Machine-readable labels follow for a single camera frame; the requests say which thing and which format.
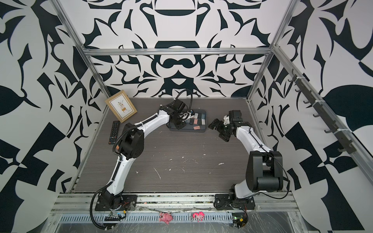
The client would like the white slotted cable duct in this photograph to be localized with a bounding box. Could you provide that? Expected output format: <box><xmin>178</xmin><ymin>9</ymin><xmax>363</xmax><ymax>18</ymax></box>
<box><xmin>59</xmin><ymin>212</ymin><xmax>233</xmax><ymax>224</ymax></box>

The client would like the black remote control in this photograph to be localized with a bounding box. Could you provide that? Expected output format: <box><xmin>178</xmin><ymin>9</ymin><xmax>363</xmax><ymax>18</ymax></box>
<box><xmin>108</xmin><ymin>120</ymin><xmax>120</xmax><ymax>145</ymax></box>

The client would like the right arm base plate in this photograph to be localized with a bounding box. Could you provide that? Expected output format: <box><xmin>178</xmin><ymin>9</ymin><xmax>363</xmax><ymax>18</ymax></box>
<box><xmin>213</xmin><ymin>194</ymin><xmax>255</xmax><ymax>210</ymax></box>

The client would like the small circuit board left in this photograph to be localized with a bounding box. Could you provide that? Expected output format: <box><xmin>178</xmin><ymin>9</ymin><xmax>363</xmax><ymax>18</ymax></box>
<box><xmin>104</xmin><ymin>211</ymin><xmax>127</xmax><ymax>222</ymax></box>

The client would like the black wall hook rail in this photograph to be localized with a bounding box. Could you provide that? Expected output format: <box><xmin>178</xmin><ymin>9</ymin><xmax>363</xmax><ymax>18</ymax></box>
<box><xmin>289</xmin><ymin>74</ymin><xmax>357</xmax><ymax>154</ymax></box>

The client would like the small circuit board right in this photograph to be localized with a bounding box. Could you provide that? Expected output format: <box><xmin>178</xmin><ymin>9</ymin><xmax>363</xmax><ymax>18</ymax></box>
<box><xmin>233</xmin><ymin>216</ymin><xmax>248</xmax><ymax>229</ymax></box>

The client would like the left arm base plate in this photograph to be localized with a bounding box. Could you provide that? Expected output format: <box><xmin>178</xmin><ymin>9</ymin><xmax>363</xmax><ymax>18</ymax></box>
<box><xmin>94</xmin><ymin>195</ymin><xmax>138</xmax><ymax>211</ymax></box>

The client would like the pink toy right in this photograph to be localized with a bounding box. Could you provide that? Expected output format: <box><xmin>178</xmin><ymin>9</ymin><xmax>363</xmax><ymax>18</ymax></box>
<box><xmin>192</xmin><ymin>212</ymin><xmax>205</xmax><ymax>222</ymax></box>

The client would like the pink toy left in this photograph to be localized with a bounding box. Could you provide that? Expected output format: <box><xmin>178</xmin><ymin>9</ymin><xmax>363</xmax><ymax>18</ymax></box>
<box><xmin>158</xmin><ymin>212</ymin><xmax>173</xmax><ymax>225</ymax></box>

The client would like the dark grey storage tray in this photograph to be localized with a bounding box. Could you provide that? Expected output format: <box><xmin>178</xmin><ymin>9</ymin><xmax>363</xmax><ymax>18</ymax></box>
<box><xmin>166</xmin><ymin>109</ymin><xmax>207</xmax><ymax>133</ymax></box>

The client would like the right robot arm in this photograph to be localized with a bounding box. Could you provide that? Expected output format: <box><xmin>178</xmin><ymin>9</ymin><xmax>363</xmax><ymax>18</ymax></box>
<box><xmin>208</xmin><ymin>110</ymin><xmax>284</xmax><ymax>200</ymax></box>

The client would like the pink toy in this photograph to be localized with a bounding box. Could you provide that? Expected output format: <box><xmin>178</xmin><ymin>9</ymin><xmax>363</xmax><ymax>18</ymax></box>
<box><xmin>158</xmin><ymin>212</ymin><xmax>173</xmax><ymax>225</ymax></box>
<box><xmin>192</xmin><ymin>212</ymin><xmax>205</xmax><ymax>222</ymax></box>

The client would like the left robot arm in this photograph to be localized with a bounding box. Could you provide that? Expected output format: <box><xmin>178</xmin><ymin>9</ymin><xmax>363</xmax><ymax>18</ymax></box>
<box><xmin>99</xmin><ymin>99</ymin><xmax>194</xmax><ymax>210</ymax></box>

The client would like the wooden picture frame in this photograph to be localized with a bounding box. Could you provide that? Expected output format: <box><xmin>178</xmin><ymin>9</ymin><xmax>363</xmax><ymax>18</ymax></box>
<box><xmin>105</xmin><ymin>90</ymin><xmax>138</xmax><ymax>123</ymax></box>

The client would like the small circuit board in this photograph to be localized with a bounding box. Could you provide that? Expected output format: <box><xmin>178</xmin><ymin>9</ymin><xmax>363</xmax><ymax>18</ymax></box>
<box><xmin>104</xmin><ymin>211</ymin><xmax>127</xmax><ymax>222</ymax></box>
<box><xmin>233</xmin><ymin>216</ymin><xmax>248</xmax><ymax>229</ymax></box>

